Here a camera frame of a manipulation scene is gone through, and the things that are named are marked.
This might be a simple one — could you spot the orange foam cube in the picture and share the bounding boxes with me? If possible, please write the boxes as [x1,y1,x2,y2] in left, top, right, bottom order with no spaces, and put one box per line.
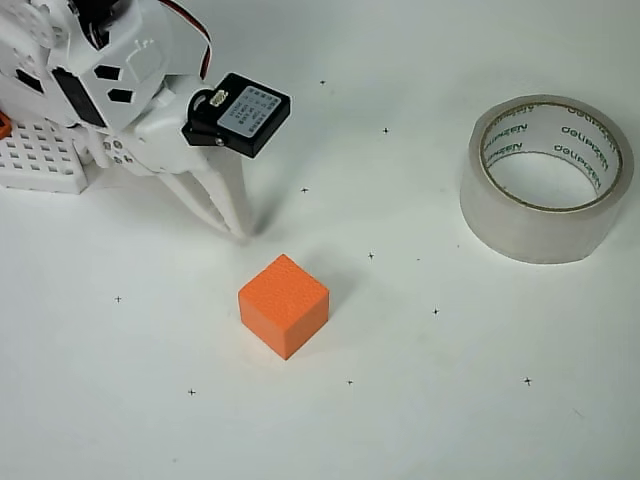
[237,253,331,361]

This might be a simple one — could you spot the clear packing tape roll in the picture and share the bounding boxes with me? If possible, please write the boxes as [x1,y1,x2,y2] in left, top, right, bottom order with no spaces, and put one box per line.
[459,93,636,265]

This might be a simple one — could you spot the red black servo cable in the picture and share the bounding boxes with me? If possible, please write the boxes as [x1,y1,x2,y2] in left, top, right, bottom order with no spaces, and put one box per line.
[158,0,217,81]

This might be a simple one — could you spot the white perforated base plate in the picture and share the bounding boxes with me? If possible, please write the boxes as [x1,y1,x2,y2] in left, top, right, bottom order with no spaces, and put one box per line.
[0,118,90,196]

